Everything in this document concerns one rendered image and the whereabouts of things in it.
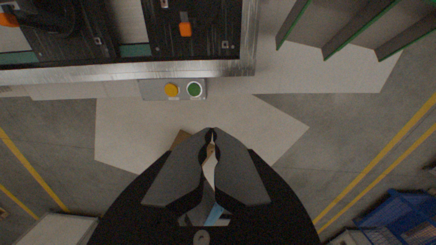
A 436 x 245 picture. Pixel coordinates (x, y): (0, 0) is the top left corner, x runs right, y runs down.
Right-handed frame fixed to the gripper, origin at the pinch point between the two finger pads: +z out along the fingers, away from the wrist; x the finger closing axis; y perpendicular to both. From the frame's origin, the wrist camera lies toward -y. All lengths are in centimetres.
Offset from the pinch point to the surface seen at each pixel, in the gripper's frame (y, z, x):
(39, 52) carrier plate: -10, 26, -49
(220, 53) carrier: -8.0, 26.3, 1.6
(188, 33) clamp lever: -11.0, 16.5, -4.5
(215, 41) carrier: -10.9, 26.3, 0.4
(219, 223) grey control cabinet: 279, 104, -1
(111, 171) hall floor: 150, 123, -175
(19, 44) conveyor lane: -13, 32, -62
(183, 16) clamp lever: -13.7, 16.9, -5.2
